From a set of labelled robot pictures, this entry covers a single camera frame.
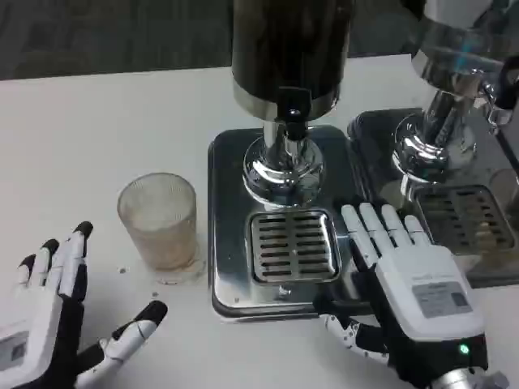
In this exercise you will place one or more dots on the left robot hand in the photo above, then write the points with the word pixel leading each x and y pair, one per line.
pixel 48 320

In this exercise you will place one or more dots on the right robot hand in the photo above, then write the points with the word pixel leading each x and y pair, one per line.
pixel 421 300

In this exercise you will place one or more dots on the right silver robot forearm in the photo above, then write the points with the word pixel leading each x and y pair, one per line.
pixel 466 379

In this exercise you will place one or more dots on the steel drip tray base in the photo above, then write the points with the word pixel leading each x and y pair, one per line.
pixel 486 267
pixel 280 291

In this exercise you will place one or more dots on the steel drip grid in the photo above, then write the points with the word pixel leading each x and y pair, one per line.
pixel 294 245
pixel 464 219

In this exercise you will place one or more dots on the clear ribbed glass cup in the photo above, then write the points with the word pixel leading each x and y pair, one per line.
pixel 160 227

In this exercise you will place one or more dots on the chrome drink dispenser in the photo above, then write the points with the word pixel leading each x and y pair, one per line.
pixel 450 93

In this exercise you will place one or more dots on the black dispenser tap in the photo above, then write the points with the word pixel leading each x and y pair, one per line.
pixel 294 111

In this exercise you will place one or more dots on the dark drink dispenser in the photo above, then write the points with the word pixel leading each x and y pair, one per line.
pixel 286 101

